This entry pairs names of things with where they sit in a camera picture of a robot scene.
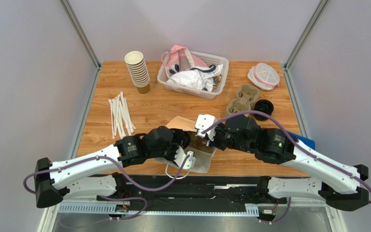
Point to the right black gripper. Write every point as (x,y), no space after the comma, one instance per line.
(214,138)

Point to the paper bag with handles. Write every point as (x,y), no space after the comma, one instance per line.
(203,159)

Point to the single pulp cup carrier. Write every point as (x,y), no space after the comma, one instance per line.
(201,144)

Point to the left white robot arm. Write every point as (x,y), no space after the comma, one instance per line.
(53,180)

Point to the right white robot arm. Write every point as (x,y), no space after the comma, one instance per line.
(339,186)

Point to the stack of pulp cup carriers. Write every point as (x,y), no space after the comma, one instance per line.
(244,100)

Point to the stack of black lids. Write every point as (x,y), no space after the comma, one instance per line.
(264,106)

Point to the white crumpled plastic bag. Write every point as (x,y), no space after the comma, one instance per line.
(199,78)

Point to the white plastic basket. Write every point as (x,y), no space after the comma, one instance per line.
(209,59)

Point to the blue cloth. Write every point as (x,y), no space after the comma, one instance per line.
(309,142)

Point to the pink plastic bag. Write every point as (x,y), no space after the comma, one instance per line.
(179,58)

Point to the pile of wrapped straws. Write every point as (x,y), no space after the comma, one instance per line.
(121,123)

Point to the stack of paper cups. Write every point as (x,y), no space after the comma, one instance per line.
(138,71)

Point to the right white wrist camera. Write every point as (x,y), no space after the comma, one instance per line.
(203,122)

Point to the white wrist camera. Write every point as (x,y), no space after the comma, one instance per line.
(185,156)
(203,122)

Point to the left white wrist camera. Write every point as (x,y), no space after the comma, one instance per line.
(185,156)

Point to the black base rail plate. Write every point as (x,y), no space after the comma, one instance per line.
(194,194)

